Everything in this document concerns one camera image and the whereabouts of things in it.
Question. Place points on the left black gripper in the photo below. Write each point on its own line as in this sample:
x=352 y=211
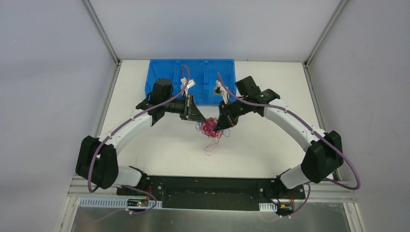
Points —
x=187 y=106

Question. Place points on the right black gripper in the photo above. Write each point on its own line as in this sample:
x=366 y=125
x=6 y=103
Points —
x=228 y=112

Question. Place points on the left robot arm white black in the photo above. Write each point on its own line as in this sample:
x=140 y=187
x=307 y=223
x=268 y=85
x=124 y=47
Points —
x=97 y=161

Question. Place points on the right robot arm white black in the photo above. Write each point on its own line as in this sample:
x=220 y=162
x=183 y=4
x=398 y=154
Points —
x=322 y=149

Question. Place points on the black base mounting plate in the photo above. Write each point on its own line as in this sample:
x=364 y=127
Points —
x=214 y=193

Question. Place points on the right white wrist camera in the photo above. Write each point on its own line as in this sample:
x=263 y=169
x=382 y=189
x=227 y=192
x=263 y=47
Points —
x=220 y=90

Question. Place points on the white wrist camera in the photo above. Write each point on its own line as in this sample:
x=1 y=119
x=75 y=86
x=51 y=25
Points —
x=220 y=90
x=186 y=84

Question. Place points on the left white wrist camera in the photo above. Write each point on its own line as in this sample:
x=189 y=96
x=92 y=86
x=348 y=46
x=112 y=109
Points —
x=186 y=84

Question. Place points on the right white slotted cable duct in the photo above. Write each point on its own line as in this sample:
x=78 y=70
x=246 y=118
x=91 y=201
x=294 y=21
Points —
x=268 y=207

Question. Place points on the white slotted cable duct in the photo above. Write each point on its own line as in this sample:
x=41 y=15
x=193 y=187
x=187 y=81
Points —
x=130 y=203
x=268 y=207

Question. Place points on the left white slotted cable duct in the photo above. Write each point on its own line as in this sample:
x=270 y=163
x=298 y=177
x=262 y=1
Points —
x=130 y=203

